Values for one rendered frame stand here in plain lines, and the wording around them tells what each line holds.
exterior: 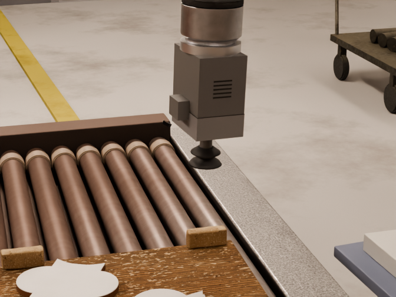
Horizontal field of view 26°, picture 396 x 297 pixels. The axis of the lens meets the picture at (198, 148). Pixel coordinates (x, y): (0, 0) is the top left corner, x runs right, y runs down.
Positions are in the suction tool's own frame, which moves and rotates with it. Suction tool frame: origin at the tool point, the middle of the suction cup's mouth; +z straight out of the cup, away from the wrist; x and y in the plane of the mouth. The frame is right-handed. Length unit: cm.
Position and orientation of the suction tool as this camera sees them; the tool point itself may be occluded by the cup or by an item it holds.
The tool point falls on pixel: (204, 163)
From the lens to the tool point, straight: 110.4
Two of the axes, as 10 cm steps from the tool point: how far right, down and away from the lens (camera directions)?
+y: 3.8, 3.3, -8.6
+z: -0.4, 9.4, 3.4
